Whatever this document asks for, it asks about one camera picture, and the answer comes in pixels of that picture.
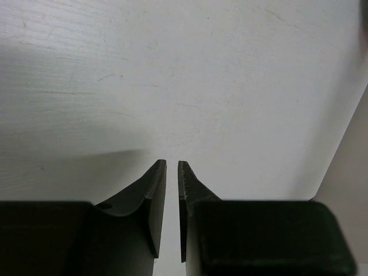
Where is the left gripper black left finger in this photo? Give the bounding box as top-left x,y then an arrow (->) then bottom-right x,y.
1,160 -> 167,275

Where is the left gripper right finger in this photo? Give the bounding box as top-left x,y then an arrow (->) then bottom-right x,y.
178,161 -> 358,275

